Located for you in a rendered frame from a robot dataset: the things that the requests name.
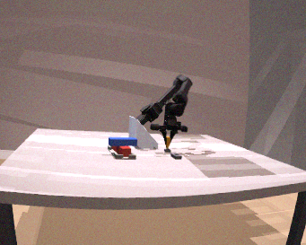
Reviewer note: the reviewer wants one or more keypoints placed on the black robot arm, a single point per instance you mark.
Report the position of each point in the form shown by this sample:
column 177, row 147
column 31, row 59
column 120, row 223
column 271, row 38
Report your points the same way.
column 179, row 93

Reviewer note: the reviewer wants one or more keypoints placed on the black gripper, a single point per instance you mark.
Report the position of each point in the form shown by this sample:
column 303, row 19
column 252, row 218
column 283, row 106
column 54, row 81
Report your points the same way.
column 163, row 128

